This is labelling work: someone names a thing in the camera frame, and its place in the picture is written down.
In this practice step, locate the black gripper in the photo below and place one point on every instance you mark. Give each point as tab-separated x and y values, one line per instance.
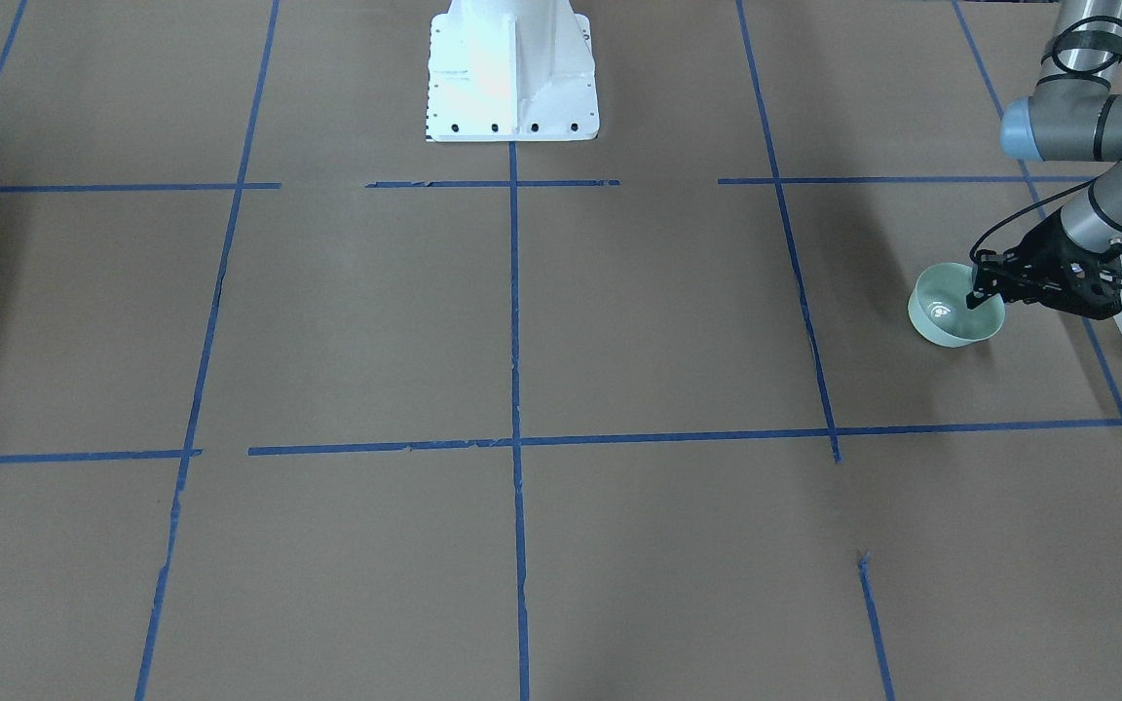
1039	248

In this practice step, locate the light green bowl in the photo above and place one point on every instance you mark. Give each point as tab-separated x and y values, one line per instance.
938	307

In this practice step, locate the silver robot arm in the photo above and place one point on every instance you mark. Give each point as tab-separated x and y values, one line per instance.
1074	115

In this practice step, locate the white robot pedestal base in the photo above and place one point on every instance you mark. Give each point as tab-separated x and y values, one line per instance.
511	71

